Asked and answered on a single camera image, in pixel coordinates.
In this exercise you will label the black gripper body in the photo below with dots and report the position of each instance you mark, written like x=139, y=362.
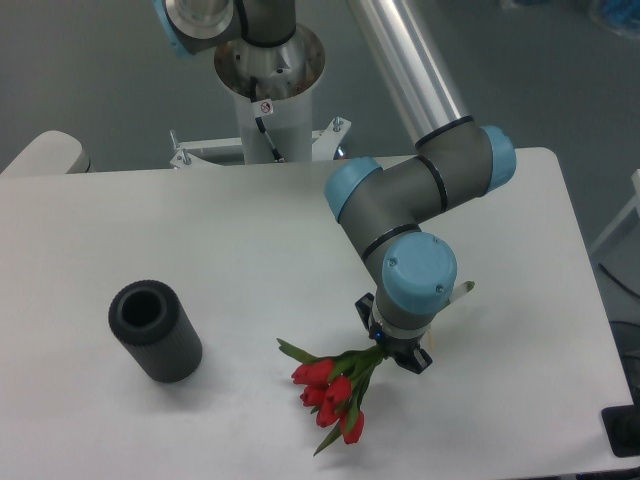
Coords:
x=394, y=339

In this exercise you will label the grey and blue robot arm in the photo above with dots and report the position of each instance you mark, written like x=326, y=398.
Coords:
x=381, y=209

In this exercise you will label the white frame at right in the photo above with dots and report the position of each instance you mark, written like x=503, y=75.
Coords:
x=620, y=225

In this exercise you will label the white chair back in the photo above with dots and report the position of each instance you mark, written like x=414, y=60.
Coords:
x=51, y=153

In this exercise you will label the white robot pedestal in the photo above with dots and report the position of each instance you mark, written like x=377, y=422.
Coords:
x=272, y=91

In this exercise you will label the dark grey ribbed vase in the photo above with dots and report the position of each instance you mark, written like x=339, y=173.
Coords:
x=148, y=319

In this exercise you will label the clear bin with blue items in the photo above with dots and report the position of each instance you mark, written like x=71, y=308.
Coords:
x=618, y=16

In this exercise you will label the red tulip bouquet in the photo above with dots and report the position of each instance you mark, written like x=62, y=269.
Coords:
x=334, y=388

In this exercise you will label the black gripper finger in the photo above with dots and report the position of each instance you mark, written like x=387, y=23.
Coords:
x=415, y=361
x=364, y=307

